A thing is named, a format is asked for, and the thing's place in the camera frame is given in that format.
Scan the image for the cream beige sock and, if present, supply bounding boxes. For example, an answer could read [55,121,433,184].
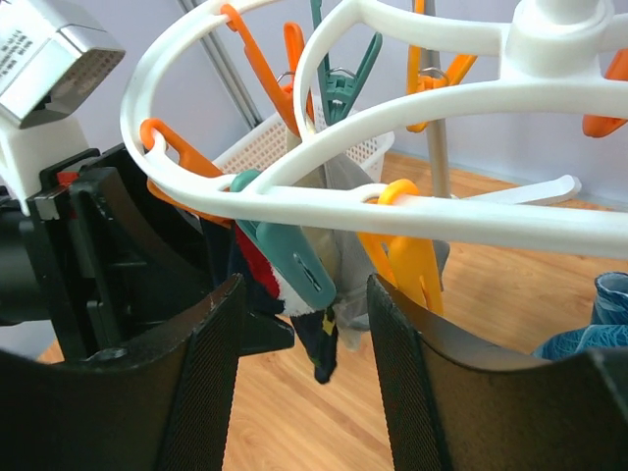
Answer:
[284,117,359,352]

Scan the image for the blue patterned cloth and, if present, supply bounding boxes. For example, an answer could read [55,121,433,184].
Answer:
[532,272,627,361]

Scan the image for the teal clothes peg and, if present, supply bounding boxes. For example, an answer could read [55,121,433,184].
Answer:
[229,169,338,310]

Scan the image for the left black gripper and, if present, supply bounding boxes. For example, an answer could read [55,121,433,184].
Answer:
[1,145,214,360]

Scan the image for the grey sock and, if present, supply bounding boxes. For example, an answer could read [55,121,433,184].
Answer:
[321,151,451,335]

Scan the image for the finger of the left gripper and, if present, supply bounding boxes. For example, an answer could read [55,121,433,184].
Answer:
[239,312,295,354]

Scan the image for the dark navy sock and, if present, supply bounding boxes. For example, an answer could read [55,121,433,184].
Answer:
[200,218,340,385]

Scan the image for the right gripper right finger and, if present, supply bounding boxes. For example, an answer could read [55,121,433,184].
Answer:
[367,275,627,470]

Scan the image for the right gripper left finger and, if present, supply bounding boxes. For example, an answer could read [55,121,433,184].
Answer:
[0,273,249,471]

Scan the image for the orange peg holding sock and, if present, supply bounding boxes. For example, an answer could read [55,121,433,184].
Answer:
[220,4,305,137]

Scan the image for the white round clip hanger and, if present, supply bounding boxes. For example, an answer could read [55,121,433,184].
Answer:
[120,1,627,259]

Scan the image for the yellow clothes peg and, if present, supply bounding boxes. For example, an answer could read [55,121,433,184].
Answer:
[356,179,445,318]

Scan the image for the white plastic basket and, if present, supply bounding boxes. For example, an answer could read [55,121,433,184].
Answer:
[213,92,396,195]

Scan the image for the orange clothes peg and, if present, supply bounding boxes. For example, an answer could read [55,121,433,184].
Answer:
[139,118,233,229]

